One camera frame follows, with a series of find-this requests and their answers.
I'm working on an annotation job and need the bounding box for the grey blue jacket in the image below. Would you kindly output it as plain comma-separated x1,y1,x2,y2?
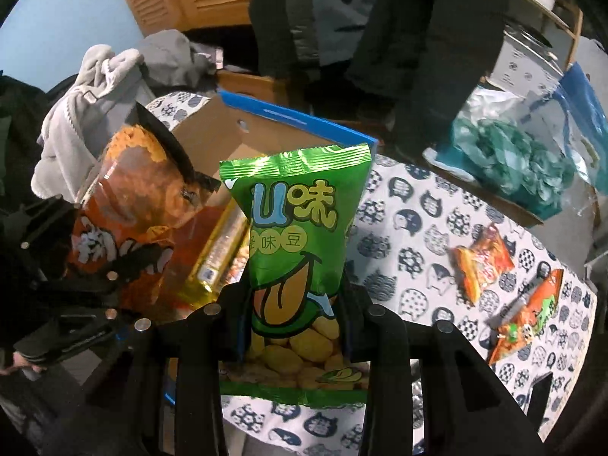
304,0,381,67

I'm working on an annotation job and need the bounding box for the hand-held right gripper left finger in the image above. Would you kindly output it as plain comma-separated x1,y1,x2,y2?
81,284,252,456

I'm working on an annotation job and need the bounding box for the steel pot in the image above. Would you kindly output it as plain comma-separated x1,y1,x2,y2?
503,14,556,51

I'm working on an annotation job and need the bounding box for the white fleece garment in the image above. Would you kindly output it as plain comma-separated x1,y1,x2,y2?
31,44,146,203

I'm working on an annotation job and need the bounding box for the orange and green snack packet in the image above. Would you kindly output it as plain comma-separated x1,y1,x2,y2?
488,268,565,366

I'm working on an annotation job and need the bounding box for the green bean snack bag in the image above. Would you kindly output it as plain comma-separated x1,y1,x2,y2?
218,143,372,404

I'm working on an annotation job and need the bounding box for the wooden shelf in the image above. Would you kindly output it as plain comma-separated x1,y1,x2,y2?
510,0,585,72

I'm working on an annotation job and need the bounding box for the dark olive coat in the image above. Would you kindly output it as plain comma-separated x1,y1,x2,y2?
248,0,324,77

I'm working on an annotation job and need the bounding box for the blue plastic bag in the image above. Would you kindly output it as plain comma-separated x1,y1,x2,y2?
546,62,608,186

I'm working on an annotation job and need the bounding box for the white appliance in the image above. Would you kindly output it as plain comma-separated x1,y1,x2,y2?
491,33,566,96

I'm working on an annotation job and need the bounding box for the cardboard box with blue rim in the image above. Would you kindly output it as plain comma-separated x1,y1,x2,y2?
161,90,381,404

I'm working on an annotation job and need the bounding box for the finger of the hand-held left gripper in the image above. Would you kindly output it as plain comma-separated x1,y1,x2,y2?
45,244,165,305
9,197,84,252

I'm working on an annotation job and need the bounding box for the small orange snack packet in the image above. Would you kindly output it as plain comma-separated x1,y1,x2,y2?
450,223,516,305

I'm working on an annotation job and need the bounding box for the grey hoodie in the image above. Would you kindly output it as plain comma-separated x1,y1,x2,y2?
128,28,219,105

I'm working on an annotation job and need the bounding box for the orange and black snack bag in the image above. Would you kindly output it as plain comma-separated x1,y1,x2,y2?
66,102,224,314

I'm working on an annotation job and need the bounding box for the white plastic bag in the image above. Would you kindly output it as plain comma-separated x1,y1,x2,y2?
456,83,523,124

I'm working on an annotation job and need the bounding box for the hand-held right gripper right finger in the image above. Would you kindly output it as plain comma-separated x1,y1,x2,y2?
339,273,528,456

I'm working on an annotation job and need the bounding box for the cat print tablecloth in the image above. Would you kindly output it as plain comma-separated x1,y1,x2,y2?
142,91,597,456

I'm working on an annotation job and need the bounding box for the long yellow snack packet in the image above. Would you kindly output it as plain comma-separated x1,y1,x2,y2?
185,199,248,295
223,218,252,290

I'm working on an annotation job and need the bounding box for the person's left hand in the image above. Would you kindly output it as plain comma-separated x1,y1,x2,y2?
0,350,36,376

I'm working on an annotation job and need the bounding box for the black coat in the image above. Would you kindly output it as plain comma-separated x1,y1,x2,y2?
344,0,511,162

